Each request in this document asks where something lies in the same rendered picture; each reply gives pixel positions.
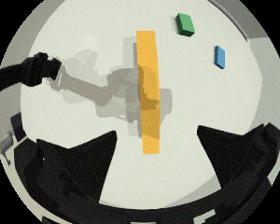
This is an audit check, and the green cube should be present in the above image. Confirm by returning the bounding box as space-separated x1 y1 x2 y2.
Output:
176 12 196 37

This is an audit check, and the blue cube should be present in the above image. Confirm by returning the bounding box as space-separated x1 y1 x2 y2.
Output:
215 45 225 70

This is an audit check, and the orange bar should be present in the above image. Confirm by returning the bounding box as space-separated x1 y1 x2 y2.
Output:
136 31 160 154

